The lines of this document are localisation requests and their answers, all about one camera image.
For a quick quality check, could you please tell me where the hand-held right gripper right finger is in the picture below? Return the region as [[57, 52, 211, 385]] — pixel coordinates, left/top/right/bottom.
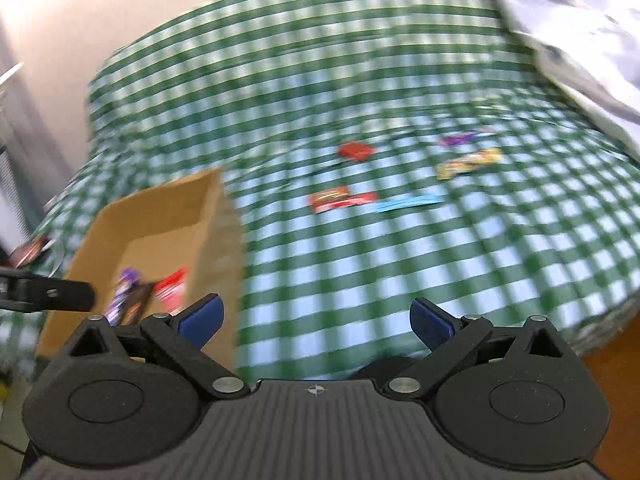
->
[[382, 297, 576, 401]]

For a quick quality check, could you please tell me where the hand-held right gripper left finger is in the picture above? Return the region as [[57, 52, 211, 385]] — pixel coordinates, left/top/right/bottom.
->
[[62, 293, 251, 401]]

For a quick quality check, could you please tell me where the red chocolate packet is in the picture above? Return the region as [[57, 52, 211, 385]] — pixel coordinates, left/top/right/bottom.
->
[[152, 267, 188, 308]]

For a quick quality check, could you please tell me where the purple snack bar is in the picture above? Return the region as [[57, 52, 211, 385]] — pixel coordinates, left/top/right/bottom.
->
[[105, 267, 142, 326]]

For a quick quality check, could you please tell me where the black chocolate bar packet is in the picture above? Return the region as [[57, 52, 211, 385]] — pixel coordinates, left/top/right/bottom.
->
[[120, 282, 157, 326]]

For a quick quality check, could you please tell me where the brown cardboard box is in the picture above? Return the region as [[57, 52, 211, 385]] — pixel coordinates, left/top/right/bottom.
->
[[37, 169, 247, 380]]

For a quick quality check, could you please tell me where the blue stick packet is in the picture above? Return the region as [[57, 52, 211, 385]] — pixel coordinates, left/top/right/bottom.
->
[[376, 194, 443, 212]]

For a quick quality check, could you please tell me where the orange and red snack packet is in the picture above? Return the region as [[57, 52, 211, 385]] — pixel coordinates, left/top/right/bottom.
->
[[309, 186, 377, 215]]

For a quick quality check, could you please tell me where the yellow snack packet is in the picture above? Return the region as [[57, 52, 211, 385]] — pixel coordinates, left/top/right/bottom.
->
[[435, 148, 502, 181]]

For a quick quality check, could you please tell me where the small purple snack packet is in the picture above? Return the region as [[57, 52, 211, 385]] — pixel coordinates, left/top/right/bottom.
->
[[440, 130, 496, 148]]

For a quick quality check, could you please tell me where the black smartphone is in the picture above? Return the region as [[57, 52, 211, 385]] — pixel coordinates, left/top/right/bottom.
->
[[10, 237, 53, 267]]

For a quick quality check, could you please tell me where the green checked cloth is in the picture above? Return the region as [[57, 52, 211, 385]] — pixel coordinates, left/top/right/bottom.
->
[[0, 0, 640, 381]]

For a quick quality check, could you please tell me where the white printed cloth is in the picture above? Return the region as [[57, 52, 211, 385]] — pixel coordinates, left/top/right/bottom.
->
[[472, 0, 640, 156]]

